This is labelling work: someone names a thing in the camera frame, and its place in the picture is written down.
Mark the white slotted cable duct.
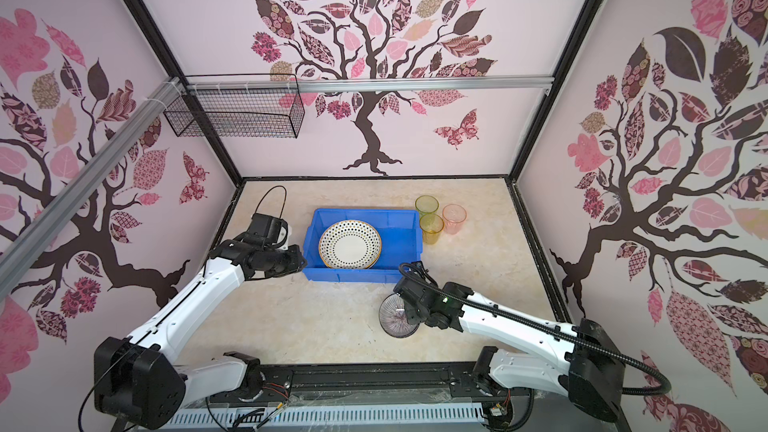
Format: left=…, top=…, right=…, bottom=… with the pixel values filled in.
left=162, top=403, right=485, bottom=431

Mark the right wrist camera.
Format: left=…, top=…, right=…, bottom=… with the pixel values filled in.
left=398, top=261, right=436, bottom=285

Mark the right black corrugated cable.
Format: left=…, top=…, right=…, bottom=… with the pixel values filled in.
left=398, top=263, right=673, bottom=397

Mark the yellow transparent cup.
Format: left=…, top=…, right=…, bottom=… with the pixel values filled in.
left=419, top=213, right=444, bottom=245

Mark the green transparent cup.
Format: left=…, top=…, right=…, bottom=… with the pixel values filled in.
left=414, top=195, right=440, bottom=216

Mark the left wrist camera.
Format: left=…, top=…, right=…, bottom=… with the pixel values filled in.
left=246, top=212, right=290, bottom=248

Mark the aluminium rail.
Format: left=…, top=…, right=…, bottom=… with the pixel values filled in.
left=186, top=74, right=554, bottom=93
left=1, top=77, right=184, bottom=297

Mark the aluminium rail back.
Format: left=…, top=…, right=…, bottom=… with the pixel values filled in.
left=186, top=74, right=554, bottom=93

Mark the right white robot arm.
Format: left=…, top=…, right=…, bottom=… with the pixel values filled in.
left=393, top=278, right=627, bottom=428

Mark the aluminium rail left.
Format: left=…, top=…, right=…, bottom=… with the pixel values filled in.
left=1, top=77, right=184, bottom=297

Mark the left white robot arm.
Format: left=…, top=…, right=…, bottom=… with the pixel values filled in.
left=88, top=240, right=307, bottom=430

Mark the black wire basket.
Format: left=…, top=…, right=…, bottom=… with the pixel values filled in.
left=164, top=72, right=305, bottom=139

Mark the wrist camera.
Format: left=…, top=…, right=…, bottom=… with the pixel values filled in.
left=398, top=261, right=436, bottom=285
left=246, top=212, right=290, bottom=248

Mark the dotted plate yellow rim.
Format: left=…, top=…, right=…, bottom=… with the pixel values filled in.
left=318, top=220, right=383, bottom=269

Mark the blue plastic bin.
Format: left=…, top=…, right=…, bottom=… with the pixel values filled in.
left=303, top=208, right=423, bottom=284

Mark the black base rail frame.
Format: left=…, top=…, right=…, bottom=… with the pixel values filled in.
left=93, top=346, right=623, bottom=430

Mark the pink transparent cup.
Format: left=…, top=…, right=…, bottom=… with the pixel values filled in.
left=442, top=204, right=468, bottom=235

